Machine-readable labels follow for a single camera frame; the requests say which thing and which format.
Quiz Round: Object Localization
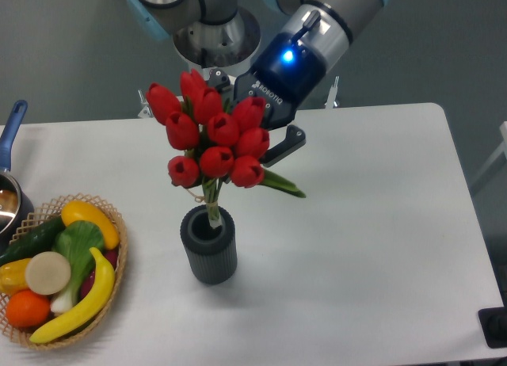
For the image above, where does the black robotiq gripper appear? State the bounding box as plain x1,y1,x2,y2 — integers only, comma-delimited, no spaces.
205,32,326,167

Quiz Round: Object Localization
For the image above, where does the red tulip bouquet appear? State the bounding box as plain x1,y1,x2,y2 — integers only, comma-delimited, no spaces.
146,70,305,230

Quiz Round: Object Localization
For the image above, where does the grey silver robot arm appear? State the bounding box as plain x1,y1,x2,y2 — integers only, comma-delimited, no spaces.
127,0,388,166

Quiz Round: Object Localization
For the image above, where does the dark grey ribbed vase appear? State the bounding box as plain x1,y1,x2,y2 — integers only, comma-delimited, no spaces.
180,206,238,285

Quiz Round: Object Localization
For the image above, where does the purple red vegetable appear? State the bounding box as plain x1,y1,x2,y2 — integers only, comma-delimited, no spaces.
79,249,118,300

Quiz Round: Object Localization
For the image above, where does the green bok choy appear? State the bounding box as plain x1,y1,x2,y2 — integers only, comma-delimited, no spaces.
51,220,105,316

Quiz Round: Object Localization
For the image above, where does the white furniture part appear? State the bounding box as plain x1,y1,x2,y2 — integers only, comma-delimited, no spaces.
469,121,506,196

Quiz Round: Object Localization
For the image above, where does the yellow banana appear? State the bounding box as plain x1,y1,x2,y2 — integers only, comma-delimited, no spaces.
29,247,115,345

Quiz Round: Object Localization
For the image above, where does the dark green cucumber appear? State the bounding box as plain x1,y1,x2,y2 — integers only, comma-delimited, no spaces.
1,215,66,265

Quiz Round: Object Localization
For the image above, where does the beige round disc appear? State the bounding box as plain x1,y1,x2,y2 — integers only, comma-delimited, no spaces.
25,251,71,295

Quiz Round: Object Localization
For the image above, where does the yellow bell pepper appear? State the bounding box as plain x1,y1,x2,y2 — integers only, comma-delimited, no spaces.
1,258,31,295

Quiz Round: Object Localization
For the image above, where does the orange fruit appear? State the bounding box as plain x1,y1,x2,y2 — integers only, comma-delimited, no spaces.
6,290,50,328

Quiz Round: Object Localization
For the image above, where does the black device at table edge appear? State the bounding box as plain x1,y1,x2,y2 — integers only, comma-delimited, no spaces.
478,307,506,349

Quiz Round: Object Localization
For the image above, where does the woven wicker basket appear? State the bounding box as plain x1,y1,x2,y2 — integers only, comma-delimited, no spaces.
1,193,128,351

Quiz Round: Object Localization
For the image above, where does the blue handled saucepan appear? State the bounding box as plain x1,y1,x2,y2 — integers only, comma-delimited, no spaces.
1,100,34,253

